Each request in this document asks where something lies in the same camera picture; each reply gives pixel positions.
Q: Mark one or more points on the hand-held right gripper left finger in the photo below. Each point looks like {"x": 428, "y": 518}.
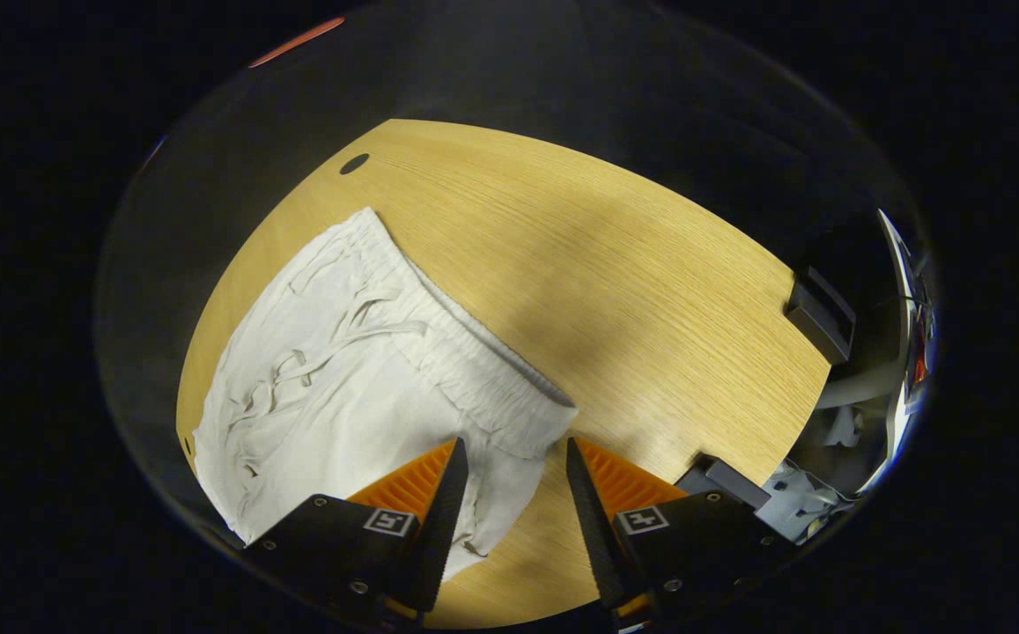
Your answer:
{"x": 443, "y": 528}

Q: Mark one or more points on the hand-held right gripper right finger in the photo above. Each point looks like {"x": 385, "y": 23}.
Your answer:
{"x": 593, "y": 528}

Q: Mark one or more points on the white jeans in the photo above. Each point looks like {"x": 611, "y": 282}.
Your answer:
{"x": 342, "y": 396}

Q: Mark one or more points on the white crumpled sheets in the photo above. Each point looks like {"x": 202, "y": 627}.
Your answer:
{"x": 804, "y": 506}

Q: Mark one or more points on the dark metal table bracket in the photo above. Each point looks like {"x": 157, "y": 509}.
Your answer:
{"x": 725, "y": 482}
{"x": 817, "y": 321}

